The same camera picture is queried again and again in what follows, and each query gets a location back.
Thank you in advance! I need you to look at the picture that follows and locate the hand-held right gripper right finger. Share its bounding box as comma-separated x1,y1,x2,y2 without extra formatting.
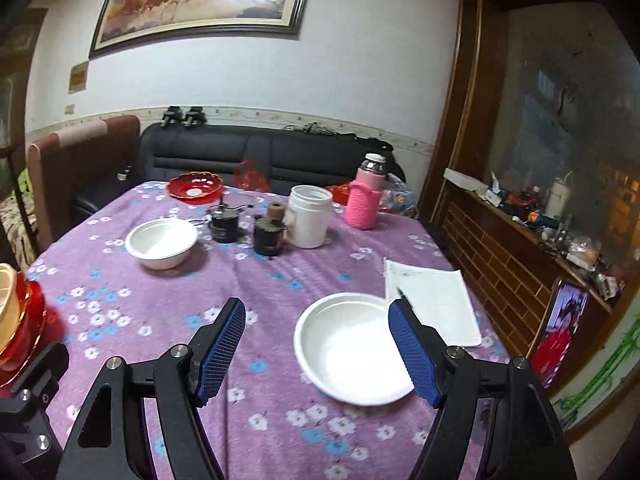
388,298,576,480

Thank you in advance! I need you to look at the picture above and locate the lined paper notebook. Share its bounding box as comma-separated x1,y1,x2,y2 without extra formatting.
383,257,484,349

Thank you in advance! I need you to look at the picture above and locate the white flat box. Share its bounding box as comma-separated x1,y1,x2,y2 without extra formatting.
443,167,489,197

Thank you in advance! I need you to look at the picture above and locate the pink sleeved bottle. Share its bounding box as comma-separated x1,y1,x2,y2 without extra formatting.
344,153,389,231

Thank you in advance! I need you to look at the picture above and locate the patterned plastic bag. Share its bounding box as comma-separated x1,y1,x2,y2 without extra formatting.
382,172,417,217

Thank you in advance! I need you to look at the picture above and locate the wooden sideboard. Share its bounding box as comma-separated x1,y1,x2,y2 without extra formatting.
419,167,626,362

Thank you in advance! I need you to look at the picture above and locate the purple floral tablecloth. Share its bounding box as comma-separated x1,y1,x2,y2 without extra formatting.
24,180,512,480

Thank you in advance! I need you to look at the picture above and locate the red plastic bag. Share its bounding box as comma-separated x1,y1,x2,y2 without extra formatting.
234,159,272,194

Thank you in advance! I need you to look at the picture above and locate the black leather sofa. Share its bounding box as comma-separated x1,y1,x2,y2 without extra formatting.
71,121,407,212

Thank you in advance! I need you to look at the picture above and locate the small wall sticker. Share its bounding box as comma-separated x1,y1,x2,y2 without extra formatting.
68,61,90,94

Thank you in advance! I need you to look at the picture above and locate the beige plastic bowl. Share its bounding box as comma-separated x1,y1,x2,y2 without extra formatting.
0,262,19,357

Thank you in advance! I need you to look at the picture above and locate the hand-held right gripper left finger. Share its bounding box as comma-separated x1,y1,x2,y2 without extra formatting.
56,297,247,480

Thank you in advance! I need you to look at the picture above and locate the clear bag of food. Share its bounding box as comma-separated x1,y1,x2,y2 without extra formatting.
566,234,602,269

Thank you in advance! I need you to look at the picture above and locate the brown chair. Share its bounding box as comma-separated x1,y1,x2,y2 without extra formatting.
27,114,141,252

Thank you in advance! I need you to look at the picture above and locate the framed horse painting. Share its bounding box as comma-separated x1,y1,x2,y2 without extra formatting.
88,0,319,59

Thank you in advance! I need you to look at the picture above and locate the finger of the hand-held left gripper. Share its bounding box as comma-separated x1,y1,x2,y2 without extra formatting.
9,342,70,412

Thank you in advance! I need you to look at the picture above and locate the black round device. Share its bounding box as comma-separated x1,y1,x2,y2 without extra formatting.
208,204,242,244

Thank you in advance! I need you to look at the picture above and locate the large white paper bowl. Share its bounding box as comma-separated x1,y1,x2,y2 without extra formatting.
293,292,417,407

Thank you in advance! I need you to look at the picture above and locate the red scalloped plate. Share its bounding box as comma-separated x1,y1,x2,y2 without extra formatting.
167,171,224,204

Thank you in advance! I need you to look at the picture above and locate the black device with wooden knob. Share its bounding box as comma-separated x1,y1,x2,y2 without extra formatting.
253,202,289,257

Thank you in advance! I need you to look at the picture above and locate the small white bowl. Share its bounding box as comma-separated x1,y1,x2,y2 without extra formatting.
124,218,199,271

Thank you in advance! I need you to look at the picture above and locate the white plastic jar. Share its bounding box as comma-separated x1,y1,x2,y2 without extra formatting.
288,185,334,249

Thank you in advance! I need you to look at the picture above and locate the phone with lit screen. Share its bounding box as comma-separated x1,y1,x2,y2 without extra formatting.
529,277,592,390

